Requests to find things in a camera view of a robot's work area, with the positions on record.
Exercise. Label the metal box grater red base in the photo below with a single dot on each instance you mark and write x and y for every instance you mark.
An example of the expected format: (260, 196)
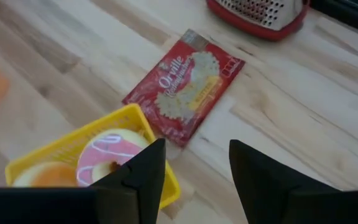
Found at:
(259, 15)

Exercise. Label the yellow plastic basket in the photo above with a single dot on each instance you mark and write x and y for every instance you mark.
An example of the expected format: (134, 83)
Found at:
(73, 140)

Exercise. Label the pink frosted donut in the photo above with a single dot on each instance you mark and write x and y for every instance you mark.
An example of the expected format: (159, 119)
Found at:
(104, 152)

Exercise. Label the orange frosted donut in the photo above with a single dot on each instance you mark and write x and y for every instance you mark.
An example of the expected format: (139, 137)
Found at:
(54, 175)

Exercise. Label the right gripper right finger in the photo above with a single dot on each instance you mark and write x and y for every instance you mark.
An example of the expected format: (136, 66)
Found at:
(275, 202)

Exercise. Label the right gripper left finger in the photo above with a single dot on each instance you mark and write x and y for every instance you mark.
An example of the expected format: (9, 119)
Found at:
(120, 202)

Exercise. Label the red popcorn packet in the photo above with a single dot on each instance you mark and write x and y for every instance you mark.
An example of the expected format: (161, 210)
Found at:
(179, 93)

